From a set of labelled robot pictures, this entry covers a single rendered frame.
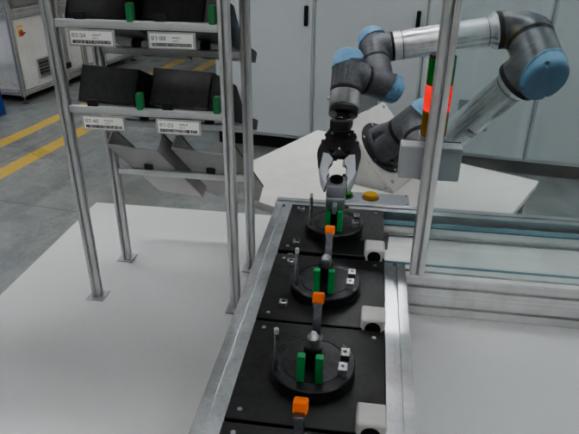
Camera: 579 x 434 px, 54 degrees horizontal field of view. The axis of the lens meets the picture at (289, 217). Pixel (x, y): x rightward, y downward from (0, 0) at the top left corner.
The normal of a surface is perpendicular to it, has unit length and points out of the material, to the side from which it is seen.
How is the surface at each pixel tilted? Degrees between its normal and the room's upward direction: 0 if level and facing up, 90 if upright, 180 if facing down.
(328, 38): 90
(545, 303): 90
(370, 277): 0
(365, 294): 0
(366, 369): 0
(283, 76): 90
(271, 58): 90
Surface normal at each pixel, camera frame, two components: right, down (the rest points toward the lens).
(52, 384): 0.01, -0.89
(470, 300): -0.14, 0.45
